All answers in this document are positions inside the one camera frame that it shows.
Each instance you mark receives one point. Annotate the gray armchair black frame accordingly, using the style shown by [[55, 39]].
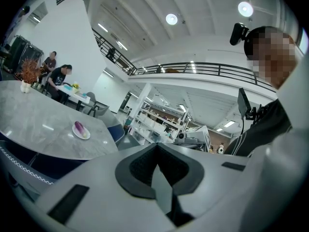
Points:
[[102, 110], [91, 98]]

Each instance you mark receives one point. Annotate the teal flat box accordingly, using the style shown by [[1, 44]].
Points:
[[67, 88]]

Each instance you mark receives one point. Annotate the reddish potted plant white pot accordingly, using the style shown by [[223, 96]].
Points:
[[29, 71]]

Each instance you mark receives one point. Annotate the gray camera machine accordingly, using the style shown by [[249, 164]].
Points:
[[190, 141]]

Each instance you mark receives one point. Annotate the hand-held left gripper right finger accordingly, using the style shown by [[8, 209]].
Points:
[[212, 182]]

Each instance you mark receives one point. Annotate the black head-mounted camera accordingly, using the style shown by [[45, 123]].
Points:
[[237, 34]]

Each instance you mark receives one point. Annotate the gray marble dining table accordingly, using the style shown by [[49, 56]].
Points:
[[36, 115]]

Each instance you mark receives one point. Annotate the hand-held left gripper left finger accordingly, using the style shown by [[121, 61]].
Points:
[[108, 178]]

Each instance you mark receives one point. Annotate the black mezzanine railing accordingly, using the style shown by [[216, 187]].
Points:
[[193, 69]]

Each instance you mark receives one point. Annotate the dark blue chair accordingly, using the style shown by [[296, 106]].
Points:
[[117, 134], [24, 165]]

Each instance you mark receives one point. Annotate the light square side table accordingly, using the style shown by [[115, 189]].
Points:
[[72, 95]]

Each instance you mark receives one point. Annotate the black wheeled equipment case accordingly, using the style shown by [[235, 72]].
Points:
[[17, 52], [35, 54]]

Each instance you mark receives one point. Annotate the purple eggplant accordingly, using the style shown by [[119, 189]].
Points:
[[79, 128]]

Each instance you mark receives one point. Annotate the white oval plate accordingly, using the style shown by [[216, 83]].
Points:
[[75, 132]]

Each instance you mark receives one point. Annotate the person's head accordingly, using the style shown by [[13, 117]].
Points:
[[272, 57]]

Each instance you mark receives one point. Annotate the white shelving rack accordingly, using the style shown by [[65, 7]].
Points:
[[159, 120]]

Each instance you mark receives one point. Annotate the black body-mounted monitor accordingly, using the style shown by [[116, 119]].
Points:
[[243, 103]]

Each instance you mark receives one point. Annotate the round ceiling lamp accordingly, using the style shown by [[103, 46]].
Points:
[[245, 8], [171, 19]]

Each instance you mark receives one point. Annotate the yellow flower bunch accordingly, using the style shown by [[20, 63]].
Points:
[[75, 85]]

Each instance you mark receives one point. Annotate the person's black printed t-shirt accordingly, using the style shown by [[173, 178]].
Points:
[[260, 134]]

